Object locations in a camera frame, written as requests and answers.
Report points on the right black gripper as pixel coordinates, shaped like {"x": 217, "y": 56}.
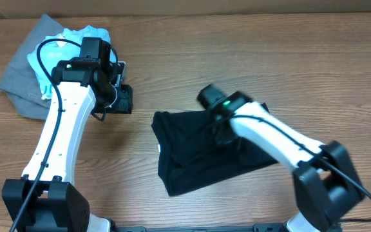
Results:
{"x": 223, "y": 133}

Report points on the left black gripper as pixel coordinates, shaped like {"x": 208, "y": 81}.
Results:
{"x": 125, "y": 104}

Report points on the black t-shirt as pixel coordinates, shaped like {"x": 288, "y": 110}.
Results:
{"x": 189, "y": 157}

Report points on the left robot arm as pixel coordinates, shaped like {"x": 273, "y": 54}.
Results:
{"x": 45, "y": 198}

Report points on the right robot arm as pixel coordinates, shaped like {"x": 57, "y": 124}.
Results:
{"x": 325, "y": 180}

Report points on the folded light blue t-shirt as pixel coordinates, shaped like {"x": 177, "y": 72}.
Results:
{"x": 53, "y": 52}

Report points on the folded grey t-shirt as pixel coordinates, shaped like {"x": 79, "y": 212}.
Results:
{"x": 19, "y": 81}

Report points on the brown cardboard backboard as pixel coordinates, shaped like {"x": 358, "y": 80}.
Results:
{"x": 10, "y": 9}

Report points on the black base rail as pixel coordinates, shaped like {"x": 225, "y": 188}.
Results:
{"x": 255, "y": 228}

